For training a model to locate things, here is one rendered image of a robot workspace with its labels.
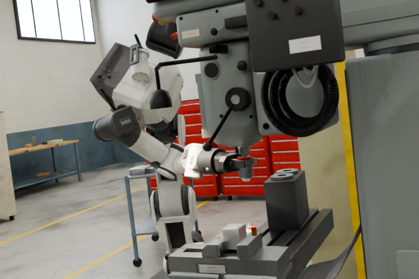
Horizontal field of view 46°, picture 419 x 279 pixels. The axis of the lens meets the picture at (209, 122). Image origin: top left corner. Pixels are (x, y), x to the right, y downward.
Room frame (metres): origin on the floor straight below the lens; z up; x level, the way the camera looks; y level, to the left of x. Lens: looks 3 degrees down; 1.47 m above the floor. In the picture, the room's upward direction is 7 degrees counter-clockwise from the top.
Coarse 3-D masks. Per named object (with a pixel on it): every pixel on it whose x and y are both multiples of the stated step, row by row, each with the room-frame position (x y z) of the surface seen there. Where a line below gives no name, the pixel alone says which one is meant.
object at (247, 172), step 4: (248, 160) 1.53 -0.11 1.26; (248, 164) 1.53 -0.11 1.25; (240, 168) 1.53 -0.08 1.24; (244, 168) 1.53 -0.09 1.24; (248, 168) 1.53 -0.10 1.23; (252, 168) 1.54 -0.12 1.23; (240, 172) 1.53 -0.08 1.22; (244, 172) 1.53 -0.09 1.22; (248, 172) 1.53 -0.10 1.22; (252, 172) 1.54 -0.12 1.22; (240, 176) 1.53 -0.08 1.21; (244, 176) 1.53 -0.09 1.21; (248, 176) 1.53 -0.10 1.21; (252, 176) 1.53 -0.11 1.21
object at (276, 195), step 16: (272, 176) 1.87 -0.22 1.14; (288, 176) 1.83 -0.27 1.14; (304, 176) 1.98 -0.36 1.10; (272, 192) 1.83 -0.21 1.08; (288, 192) 1.80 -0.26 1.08; (304, 192) 1.95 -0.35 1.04; (272, 208) 1.83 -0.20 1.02; (288, 208) 1.81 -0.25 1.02; (304, 208) 1.92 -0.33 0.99; (272, 224) 1.83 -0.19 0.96; (288, 224) 1.81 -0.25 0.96
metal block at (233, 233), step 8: (232, 224) 1.45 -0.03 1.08; (240, 224) 1.44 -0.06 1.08; (224, 232) 1.41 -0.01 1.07; (232, 232) 1.40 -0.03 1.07; (240, 232) 1.40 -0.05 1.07; (224, 240) 1.41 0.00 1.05; (232, 240) 1.40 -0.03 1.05; (240, 240) 1.39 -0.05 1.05; (224, 248) 1.41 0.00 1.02; (232, 248) 1.40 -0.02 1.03
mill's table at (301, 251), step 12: (312, 216) 1.99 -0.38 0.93; (324, 216) 1.95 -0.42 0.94; (264, 228) 1.88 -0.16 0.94; (312, 228) 1.80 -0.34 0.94; (324, 228) 1.91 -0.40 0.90; (264, 240) 1.72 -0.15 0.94; (276, 240) 1.71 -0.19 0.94; (288, 240) 1.69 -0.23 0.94; (300, 240) 1.67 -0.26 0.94; (312, 240) 1.74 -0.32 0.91; (300, 252) 1.60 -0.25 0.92; (312, 252) 1.73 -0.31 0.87; (300, 264) 1.59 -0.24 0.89; (288, 276) 1.47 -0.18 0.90
